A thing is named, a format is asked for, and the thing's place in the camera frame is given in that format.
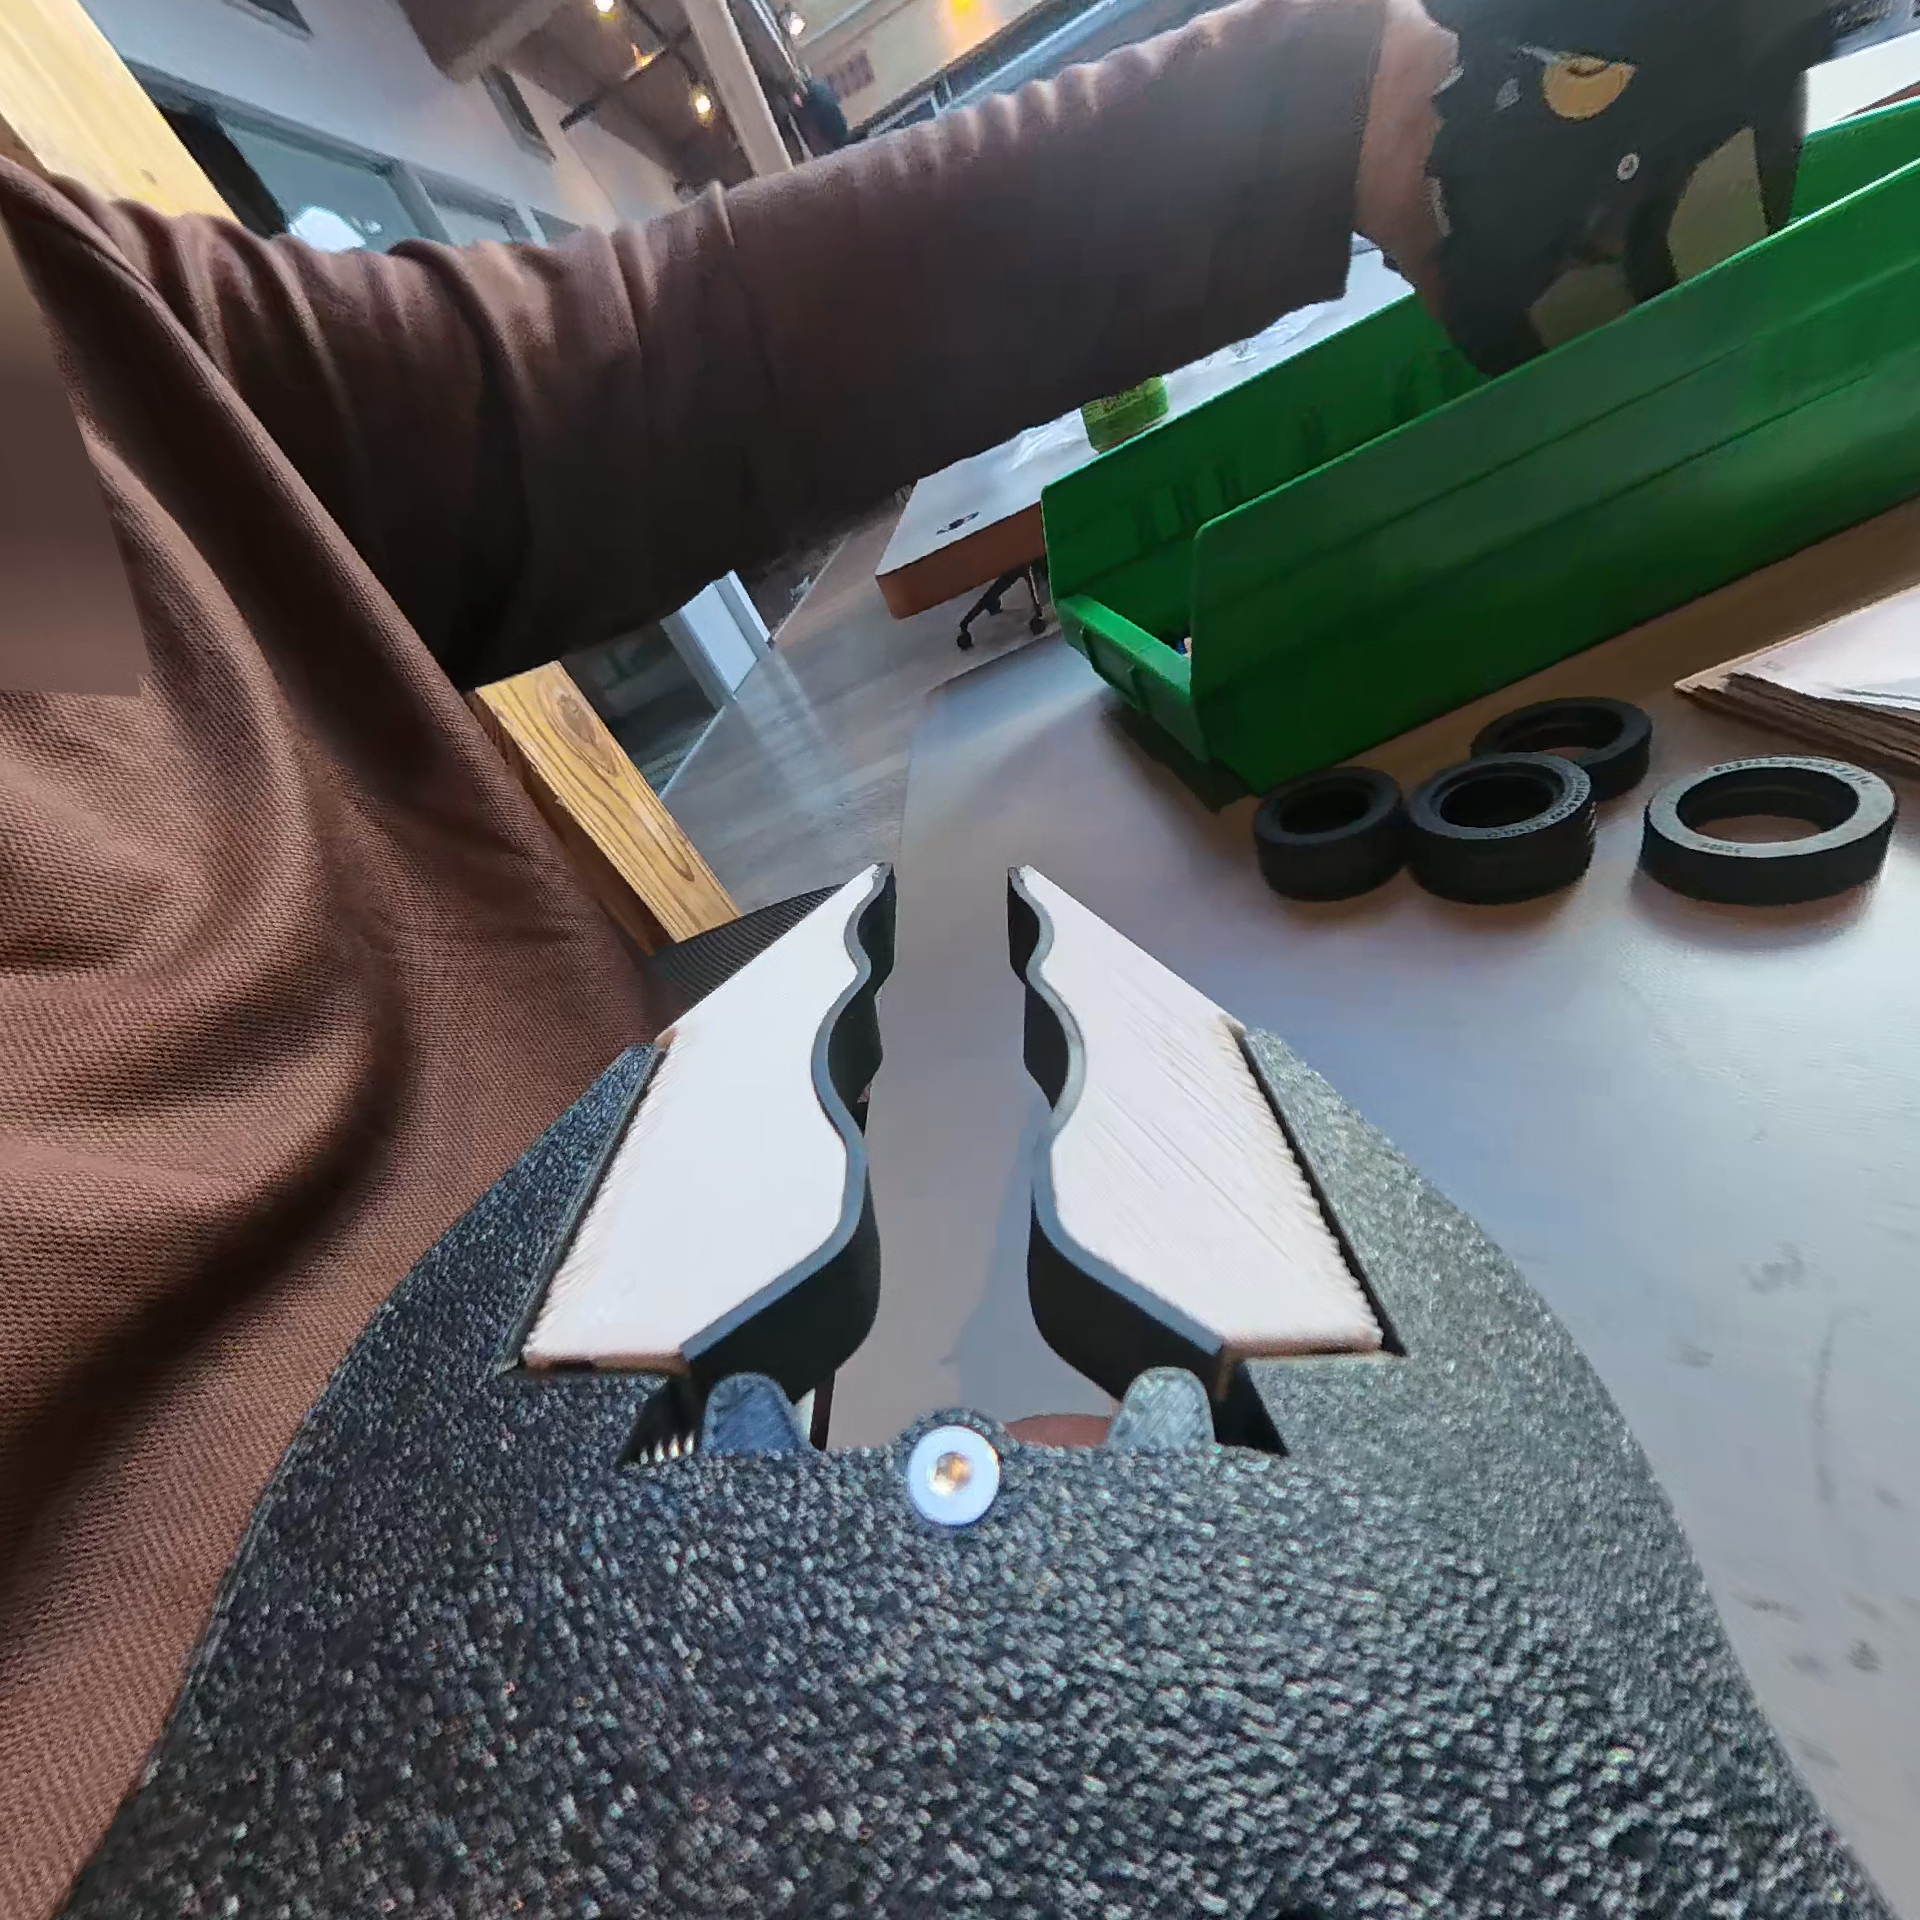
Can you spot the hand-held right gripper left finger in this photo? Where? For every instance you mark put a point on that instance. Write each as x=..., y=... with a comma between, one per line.
x=704, y=1200

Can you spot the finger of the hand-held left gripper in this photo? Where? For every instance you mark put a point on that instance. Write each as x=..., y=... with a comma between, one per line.
x=1574, y=318
x=1734, y=211

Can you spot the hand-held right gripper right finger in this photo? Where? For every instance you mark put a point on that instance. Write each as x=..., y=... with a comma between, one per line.
x=1186, y=1200

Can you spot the green plastic bin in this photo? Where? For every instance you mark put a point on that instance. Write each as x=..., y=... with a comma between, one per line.
x=1501, y=601

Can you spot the building instruction booklet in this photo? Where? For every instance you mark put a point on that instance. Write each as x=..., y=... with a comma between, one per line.
x=1832, y=674

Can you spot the person's left forearm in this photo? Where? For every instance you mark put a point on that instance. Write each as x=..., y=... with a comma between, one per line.
x=1124, y=224

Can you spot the grey desk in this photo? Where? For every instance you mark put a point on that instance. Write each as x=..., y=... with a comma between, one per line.
x=1501, y=1124

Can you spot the black rubber toy tyre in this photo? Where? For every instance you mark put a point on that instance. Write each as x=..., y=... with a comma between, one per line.
x=1326, y=853
x=1678, y=840
x=1626, y=740
x=1501, y=862

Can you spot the small green container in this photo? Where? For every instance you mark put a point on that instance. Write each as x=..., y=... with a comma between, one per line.
x=1124, y=413

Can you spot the person's brown sweater torso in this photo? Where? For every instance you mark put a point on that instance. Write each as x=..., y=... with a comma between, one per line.
x=301, y=974

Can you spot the white background table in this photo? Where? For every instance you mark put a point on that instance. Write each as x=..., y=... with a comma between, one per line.
x=962, y=539

